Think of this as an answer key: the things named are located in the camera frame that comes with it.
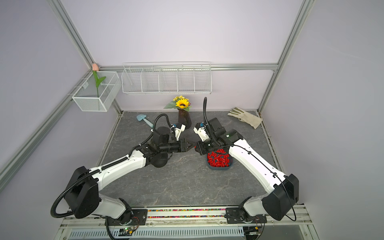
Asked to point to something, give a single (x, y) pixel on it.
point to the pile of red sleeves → (219, 158)
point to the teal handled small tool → (141, 117)
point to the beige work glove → (253, 120)
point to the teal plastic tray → (218, 168)
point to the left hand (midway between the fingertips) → (195, 145)
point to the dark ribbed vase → (184, 118)
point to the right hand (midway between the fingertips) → (197, 148)
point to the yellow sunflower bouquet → (179, 102)
